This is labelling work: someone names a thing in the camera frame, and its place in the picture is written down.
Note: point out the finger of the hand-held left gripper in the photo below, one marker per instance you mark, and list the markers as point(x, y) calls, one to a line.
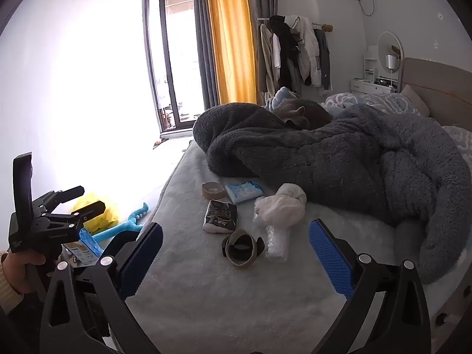
point(72, 193)
point(90, 210)

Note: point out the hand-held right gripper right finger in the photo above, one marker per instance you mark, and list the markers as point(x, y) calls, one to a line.
point(330, 261)

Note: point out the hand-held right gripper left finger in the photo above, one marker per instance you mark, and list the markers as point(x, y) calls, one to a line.
point(143, 254)

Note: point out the translucent plastic bag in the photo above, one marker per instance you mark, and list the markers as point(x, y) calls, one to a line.
point(276, 214)

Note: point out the black printed packet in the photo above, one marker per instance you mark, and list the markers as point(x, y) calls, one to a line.
point(220, 215)

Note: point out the brown cardboard tape roll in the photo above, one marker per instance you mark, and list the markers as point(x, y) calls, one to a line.
point(206, 192)

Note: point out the blue tissue packet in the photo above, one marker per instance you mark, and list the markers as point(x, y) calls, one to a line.
point(243, 191)

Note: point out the person's left forearm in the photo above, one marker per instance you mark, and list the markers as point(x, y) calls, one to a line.
point(7, 297)

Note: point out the person's left hand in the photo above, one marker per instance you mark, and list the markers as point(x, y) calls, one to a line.
point(16, 269)

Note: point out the yellow plastic bag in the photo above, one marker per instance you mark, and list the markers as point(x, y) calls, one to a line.
point(108, 214)

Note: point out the blue plastic toy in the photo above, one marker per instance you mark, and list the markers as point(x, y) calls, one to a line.
point(118, 228)

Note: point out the blue snack bag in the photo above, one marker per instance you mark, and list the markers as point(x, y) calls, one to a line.
point(90, 245)

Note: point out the bed with white sheet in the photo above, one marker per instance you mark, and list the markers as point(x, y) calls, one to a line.
point(221, 302)

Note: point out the orange slipper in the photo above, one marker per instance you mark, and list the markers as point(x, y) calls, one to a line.
point(158, 144)

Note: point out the dark grey fleece blanket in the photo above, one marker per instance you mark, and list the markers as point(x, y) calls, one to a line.
point(332, 155)

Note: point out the grey cat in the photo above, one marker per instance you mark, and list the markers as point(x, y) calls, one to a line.
point(309, 114)

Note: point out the black framed glass door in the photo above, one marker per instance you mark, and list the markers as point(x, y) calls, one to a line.
point(147, 62)

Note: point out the patterned pillow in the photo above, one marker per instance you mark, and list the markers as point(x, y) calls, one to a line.
point(459, 138)
point(368, 100)

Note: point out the light blue fleece blanket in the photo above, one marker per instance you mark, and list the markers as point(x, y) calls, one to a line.
point(282, 94)

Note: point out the white dresser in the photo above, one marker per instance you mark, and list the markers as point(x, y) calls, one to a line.
point(363, 86)

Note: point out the beige pillow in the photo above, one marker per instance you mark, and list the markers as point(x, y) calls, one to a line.
point(415, 97)

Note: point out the grey curtain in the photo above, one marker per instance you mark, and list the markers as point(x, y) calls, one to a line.
point(202, 44)
point(263, 0)

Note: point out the white desktop organizer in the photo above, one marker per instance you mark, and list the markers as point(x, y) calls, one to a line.
point(370, 66)

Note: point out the grey garment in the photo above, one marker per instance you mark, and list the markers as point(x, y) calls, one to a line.
point(324, 59)

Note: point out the beige headboard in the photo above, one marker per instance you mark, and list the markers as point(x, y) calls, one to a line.
point(442, 88)

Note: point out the silver table lamp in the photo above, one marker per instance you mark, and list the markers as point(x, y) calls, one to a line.
point(392, 62)

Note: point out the beige coat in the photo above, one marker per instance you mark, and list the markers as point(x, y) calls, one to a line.
point(266, 59)

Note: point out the white jacket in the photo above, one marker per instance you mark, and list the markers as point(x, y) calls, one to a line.
point(308, 48)

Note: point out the yellow curtain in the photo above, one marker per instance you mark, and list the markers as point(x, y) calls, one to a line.
point(228, 44)

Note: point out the black garment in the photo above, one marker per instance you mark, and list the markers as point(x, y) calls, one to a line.
point(285, 48)

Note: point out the round mirror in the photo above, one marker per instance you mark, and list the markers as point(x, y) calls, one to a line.
point(387, 44)

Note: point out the clothes rail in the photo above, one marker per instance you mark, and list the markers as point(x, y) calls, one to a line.
point(326, 27)

